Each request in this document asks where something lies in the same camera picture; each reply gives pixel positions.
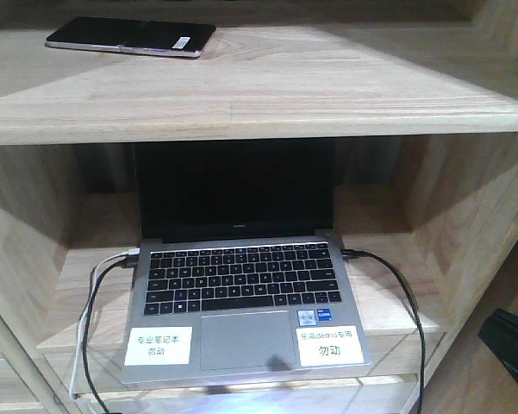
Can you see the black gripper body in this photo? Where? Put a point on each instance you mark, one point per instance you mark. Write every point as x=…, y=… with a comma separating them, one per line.
x=499, y=333

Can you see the black smartphone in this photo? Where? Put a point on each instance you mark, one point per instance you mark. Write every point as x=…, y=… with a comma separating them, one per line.
x=163, y=39

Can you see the wooden desk shelf unit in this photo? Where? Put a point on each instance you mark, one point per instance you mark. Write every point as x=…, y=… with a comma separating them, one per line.
x=440, y=75

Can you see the right white paper label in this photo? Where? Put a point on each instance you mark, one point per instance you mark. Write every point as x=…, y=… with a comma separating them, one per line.
x=329, y=346

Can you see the white paper label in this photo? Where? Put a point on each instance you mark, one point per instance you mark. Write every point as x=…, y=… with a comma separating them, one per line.
x=329, y=346
x=158, y=346

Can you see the silver laptop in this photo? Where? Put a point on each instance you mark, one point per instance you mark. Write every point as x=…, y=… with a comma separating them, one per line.
x=238, y=243

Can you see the left white paper label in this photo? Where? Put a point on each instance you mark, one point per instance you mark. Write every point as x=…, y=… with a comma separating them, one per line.
x=158, y=346

